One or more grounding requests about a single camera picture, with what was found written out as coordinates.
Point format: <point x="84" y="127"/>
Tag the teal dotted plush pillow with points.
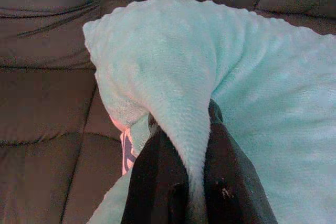
<point x="170" y="64"/>

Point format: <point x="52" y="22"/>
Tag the dark green leather sofa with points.
<point x="39" y="90"/>

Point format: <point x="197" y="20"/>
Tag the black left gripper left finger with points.
<point x="157" y="182"/>

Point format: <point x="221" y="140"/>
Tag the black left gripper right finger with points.
<point x="231" y="176"/>

